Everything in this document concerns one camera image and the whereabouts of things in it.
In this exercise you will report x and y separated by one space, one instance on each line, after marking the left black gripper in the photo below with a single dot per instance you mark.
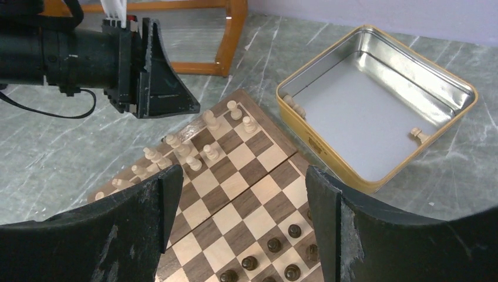
110 60

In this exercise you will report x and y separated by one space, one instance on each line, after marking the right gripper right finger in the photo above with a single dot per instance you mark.
361 238

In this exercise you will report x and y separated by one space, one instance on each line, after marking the wooden shelf rack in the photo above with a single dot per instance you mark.
200 37

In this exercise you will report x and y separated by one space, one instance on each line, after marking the light wooden king piece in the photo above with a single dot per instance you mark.
157 158

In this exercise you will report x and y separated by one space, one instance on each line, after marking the dark chess pieces group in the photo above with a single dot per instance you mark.
286 252

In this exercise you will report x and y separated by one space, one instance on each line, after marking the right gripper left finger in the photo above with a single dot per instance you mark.
117 238

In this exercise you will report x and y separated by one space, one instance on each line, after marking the light pawn in tin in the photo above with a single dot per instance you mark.
249 124

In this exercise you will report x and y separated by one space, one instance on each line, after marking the light wooden knight piece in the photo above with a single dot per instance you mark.
120 184

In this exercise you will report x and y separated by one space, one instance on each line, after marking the light piece by tin wall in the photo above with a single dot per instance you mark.
418 134

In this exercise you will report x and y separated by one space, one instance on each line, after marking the gold metal tin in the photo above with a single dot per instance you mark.
362 96

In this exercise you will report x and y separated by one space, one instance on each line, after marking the light wooden pawn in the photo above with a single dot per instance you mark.
211 152
194 163
288 99

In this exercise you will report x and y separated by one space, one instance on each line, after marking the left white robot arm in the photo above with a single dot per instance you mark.
29 42

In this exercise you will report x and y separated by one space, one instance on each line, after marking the light wooden rook piece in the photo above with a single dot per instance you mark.
99 195

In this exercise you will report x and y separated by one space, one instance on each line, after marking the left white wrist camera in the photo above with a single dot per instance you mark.
115 10

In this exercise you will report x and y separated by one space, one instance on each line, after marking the wooden chess board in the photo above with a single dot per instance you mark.
259 177

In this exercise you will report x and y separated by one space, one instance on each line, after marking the light wooden queen piece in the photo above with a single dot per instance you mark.
140 172

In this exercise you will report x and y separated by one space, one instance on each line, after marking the light wooden rook corner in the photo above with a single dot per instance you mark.
235 112

